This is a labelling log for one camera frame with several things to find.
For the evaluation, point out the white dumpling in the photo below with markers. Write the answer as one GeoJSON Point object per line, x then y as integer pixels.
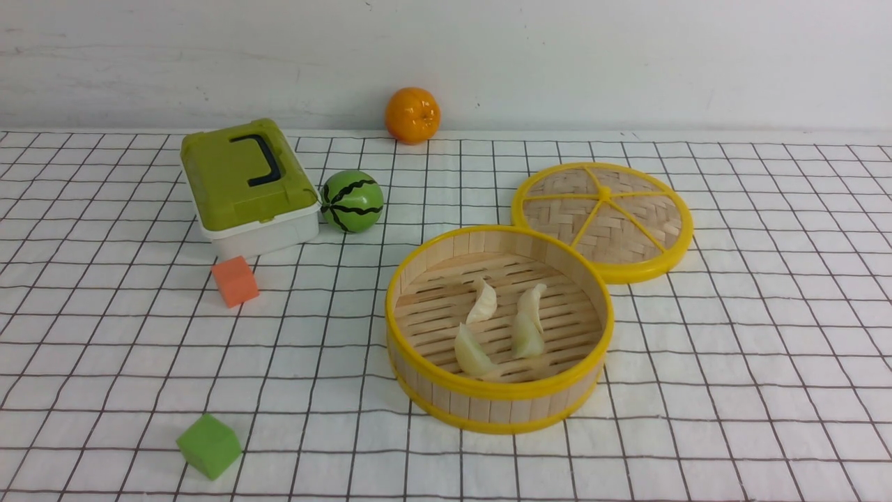
{"type": "Point", "coordinates": [527, 340]}
{"type": "Point", "coordinates": [471, 358]}
{"type": "Point", "coordinates": [528, 305]}
{"type": "Point", "coordinates": [485, 304]}

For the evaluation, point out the bamboo steamer tray yellow rim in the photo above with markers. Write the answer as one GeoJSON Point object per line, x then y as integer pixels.
{"type": "Point", "coordinates": [431, 292]}

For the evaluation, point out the woven bamboo steamer lid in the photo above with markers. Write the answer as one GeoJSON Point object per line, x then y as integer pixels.
{"type": "Point", "coordinates": [630, 226]}

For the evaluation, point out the toy watermelon ball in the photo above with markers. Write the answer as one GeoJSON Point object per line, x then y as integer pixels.
{"type": "Point", "coordinates": [352, 201]}

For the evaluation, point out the orange toy fruit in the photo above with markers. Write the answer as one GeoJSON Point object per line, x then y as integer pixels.
{"type": "Point", "coordinates": [412, 115]}

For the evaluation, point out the green lidded white box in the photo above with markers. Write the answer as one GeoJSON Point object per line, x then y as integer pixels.
{"type": "Point", "coordinates": [250, 193]}

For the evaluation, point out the orange foam cube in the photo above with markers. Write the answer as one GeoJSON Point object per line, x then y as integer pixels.
{"type": "Point", "coordinates": [235, 281]}

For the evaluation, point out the green foam cube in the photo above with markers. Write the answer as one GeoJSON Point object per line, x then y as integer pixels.
{"type": "Point", "coordinates": [210, 446]}

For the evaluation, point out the white grid tablecloth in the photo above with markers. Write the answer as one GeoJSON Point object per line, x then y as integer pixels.
{"type": "Point", "coordinates": [759, 369]}

